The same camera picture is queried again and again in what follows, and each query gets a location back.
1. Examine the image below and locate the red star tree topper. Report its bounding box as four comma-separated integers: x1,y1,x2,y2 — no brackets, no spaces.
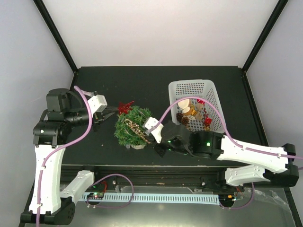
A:
118,101,134,115

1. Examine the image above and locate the small green christmas tree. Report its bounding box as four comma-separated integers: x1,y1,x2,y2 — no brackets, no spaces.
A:
114,105,153,147

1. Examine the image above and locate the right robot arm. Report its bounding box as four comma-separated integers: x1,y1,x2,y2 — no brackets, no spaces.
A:
151,122,299,191

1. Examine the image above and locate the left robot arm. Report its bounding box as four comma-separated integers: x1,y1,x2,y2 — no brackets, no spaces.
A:
20,87,118,225

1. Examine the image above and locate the white tree pot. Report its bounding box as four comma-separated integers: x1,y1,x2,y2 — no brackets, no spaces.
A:
131,145,145,150

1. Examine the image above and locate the brown pine cone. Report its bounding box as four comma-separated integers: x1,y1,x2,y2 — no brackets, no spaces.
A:
176,113,183,122
180,116,189,126

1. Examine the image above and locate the burlap bow ornament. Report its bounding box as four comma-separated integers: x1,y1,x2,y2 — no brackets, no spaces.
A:
195,102,204,120

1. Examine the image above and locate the white round foam ornament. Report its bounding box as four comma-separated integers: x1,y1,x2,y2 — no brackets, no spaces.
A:
178,99,191,113

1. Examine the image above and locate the red gift box ornament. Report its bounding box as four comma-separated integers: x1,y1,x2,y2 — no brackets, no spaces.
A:
204,117,212,126

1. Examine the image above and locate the red berry sprig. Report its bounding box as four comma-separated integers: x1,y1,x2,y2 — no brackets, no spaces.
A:
196,99,209,119

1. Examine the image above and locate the white perforated plastic basket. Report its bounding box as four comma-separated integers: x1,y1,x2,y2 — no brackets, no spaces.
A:
169,79,225,133

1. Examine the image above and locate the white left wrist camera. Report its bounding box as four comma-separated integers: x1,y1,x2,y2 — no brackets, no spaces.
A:
88,95,107,114

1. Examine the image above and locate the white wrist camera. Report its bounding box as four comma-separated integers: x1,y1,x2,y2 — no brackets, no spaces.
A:
143,117,163,144
88,95,107,114

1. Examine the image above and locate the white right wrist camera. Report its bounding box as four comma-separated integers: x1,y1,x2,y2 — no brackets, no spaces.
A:
143,117,163,144

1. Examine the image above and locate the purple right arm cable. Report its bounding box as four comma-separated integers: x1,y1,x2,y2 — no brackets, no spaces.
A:
148,96,303,210

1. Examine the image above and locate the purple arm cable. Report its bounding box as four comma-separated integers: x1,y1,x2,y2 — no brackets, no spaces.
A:
35,85,135,227
148,96,303,210

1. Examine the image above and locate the light blue cable duct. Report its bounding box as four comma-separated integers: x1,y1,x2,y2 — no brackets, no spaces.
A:
79,192,220,205

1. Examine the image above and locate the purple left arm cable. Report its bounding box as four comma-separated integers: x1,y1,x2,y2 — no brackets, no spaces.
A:
35,85,135,227

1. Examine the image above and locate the black frame post left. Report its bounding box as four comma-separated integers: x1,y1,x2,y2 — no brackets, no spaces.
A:
33,0,78,73

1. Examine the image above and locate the black frame post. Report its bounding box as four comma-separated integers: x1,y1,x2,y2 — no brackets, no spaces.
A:
242,0,288,73
33,0,78,73

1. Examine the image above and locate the black frame post right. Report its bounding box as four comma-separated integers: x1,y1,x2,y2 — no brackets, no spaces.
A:
242,0,288,73

